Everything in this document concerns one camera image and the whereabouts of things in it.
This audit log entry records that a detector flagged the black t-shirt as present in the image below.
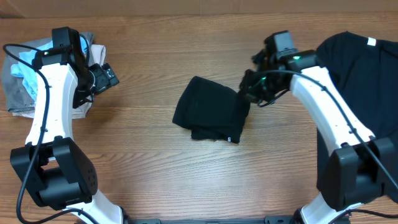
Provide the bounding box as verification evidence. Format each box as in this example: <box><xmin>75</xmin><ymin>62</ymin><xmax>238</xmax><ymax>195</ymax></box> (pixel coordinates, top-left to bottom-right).
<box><xmin>172</xmin><ymin>76</ymin><xmax>250</xmax><ymax>144</ymax></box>

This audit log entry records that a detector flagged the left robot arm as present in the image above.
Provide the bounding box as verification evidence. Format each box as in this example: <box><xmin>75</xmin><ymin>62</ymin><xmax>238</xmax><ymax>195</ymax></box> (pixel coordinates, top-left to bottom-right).
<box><xmin>10</xmin><ymin>44</ymin><xmax>129</xmax><ymax>223</ymax></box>

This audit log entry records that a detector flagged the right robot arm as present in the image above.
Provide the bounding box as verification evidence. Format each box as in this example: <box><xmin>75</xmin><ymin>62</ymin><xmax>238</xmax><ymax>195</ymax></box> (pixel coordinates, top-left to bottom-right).
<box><xmin>239</xmin><ymin>49</ymin><xmax>397</xmax><ymax>223</ymax></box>

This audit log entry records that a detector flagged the beige folded shirt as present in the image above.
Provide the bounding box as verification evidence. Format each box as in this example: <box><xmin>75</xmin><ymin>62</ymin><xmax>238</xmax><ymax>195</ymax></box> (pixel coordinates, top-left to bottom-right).
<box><xmin>12</xmin><ymin>44</ymin><xmax>106</xmax><ymax>119</ymax></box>

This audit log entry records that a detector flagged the light blue printed t-shirt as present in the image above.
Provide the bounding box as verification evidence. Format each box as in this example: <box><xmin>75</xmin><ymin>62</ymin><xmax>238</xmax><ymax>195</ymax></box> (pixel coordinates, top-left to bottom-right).
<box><xmin>11</xmin><ymin>37</ymin><xmax>91</xmax><ymax>101</ymax></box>

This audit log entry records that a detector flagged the dark navy t-shirt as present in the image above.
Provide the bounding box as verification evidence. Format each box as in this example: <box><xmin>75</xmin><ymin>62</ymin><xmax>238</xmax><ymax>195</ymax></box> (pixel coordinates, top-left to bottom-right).
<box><xmin>315</xmin><ymin>30</ymin><xmax>398</xmax><ymax>203</ymax></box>

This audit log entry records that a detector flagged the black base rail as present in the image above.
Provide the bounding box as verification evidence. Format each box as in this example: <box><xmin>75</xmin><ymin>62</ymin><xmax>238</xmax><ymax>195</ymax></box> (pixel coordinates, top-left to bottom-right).
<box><xmin>124</xmin><ymin>216</ymin><xmax>301</xmax><ymax>224</ymax></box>

